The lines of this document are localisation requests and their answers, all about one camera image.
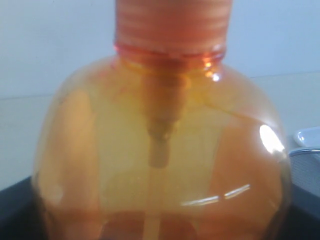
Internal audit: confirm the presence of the white rectangular plastic tray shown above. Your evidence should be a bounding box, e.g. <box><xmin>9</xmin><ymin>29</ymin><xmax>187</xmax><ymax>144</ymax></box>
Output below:
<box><xmin>293</xmin><ymin>126</ymin><xmax>320</xmax><ymax>148</ymax></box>

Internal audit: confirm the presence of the orange dish soap pump bottle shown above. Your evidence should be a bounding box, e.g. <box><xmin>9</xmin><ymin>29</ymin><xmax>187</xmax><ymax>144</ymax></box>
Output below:
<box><xmin>32</xmin><ymin>0</ymin><xmax>291</xmax><ymax>240</ymax></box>

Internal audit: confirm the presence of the steel mesh strainer basket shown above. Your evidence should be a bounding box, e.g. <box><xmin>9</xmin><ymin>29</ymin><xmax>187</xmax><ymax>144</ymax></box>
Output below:
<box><xmin>289</xmin><ymin>147</ymin><xmax>320</xmax><ymax>198</ymax></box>

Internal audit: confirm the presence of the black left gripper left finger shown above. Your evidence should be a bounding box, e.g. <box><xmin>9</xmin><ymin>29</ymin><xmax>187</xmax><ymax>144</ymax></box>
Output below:
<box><xmin>0</xmin><ymin>177</ymin><xmax>47</xmax><ymax>240</ymax></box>

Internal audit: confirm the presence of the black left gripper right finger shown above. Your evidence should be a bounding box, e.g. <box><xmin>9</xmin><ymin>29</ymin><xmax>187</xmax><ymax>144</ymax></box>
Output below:
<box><xmin>282</xmin><ymin>180</ymin><xmax>320</xmax><ymax>240</ymax></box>

